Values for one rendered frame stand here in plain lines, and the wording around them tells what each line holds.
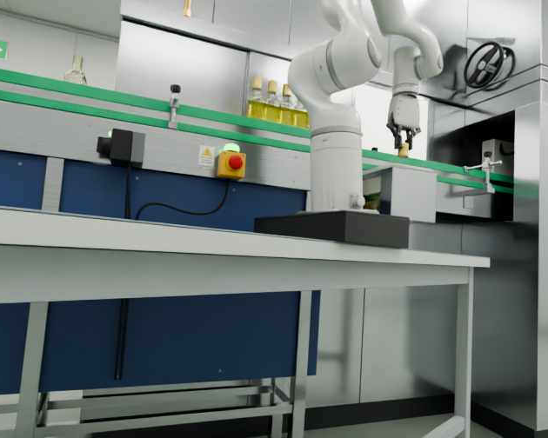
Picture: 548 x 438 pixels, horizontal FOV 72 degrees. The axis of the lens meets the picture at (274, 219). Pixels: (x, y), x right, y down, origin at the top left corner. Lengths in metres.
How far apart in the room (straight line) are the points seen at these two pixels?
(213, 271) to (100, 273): 0.17
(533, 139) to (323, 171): 1.23
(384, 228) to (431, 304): 1.16
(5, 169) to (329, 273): 0.84
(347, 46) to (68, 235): 0.69
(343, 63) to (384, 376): 1.36
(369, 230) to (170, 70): 1.02
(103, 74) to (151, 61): 3.18
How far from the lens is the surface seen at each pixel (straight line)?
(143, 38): 1.58
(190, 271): 0.56
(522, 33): 2.15
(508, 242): 1.92
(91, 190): 1.13
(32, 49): 4.85
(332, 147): 0.86
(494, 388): 2.02
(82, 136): 1.14
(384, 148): 1.78
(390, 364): 1.87
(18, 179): 1.16
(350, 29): 0.94
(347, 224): 0.72
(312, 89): 0.95
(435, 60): 1.35
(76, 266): 0.50
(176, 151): 1.13
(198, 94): 1.52
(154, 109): 1.18
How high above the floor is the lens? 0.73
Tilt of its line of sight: 5 degrees up
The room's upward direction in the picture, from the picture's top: 4 degrees clockwise
